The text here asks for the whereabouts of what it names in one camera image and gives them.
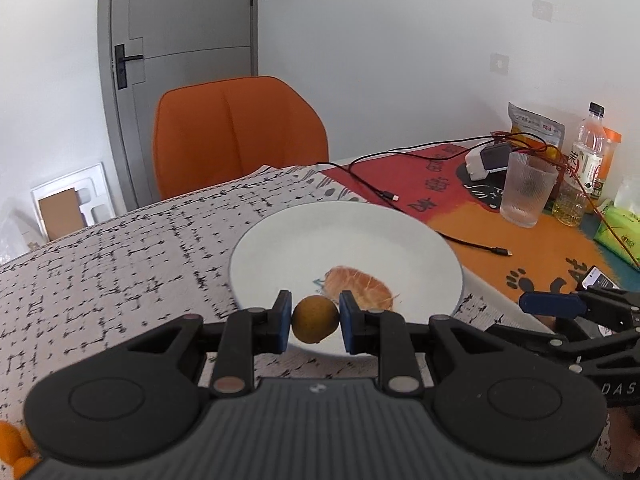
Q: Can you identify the brown cardboard piece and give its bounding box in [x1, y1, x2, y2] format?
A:
[39, 187, 86, 239]

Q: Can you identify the white plastic bag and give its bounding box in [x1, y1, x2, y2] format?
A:
[0, 199, 39, 261]

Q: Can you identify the brown kiwi fruit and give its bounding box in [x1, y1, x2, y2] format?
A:
[291, 296, 340, 345]

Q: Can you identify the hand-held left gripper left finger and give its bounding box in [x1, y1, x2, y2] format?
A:
[127, 289, 294, 397]

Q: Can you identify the grey door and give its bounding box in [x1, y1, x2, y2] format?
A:
[97, 0, 261, 211]

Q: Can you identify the short black cable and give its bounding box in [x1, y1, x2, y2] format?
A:
[316, 160, 401, 202]

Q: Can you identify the orange lidded container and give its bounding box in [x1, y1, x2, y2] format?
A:
[597, 127, 624, 197]

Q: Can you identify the orange chair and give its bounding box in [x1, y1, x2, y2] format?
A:
[152, 76, 331, 201]

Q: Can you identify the long black cable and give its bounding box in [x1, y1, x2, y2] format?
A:
[347, 136, 514, 257]

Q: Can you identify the large peeled citrus segment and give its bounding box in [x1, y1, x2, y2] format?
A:
[324, 266, 396, 310]

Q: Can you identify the white round plate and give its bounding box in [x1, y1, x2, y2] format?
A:
[229, 201, 464, 361]

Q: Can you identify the white foam packaging tray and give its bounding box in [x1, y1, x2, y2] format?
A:
[30, 162, 116, 242]

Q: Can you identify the person's right hand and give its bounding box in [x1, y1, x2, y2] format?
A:
[606, 406, 640, 476]

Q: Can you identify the grey snack bag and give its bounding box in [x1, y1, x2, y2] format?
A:
[507, 102, 566, 162]

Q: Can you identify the black smartphone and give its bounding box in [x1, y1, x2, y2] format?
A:
[582, 264, 624, 291]

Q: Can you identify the black-patterned beige tablecloth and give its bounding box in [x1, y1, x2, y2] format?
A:
[0, 162, 556, 461]

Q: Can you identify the green tissue pack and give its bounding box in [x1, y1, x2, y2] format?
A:
[592, 175, 640, 267]

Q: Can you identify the black door handle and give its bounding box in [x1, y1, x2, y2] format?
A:
[114, 44, 145, 91]

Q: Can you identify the white charger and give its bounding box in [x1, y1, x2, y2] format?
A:
[464, 142, 516, 181]

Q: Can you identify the ribbed clear glass cup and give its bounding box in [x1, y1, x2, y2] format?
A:
[499, 152, 560, 230]

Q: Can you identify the small mandarin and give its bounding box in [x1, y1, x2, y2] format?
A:
[11, 456, 38, 480]

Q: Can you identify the clear plastic bottle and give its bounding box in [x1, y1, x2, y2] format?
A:
[552, 102, 609, 228]

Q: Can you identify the red cable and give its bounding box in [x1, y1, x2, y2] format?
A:
[490, 130, 640, 269]

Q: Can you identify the large orange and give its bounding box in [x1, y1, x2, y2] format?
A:
[0, 420, 30, 462]

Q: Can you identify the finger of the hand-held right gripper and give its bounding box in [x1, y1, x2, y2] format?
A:
[519, 287, 640, 333]
[486, 324, 640, 376]

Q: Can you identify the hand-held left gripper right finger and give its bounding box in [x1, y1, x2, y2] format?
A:
[339, 290, 506, 397]

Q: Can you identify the orange red cat-print mat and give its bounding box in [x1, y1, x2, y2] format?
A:
[320, 141, 640, 322]

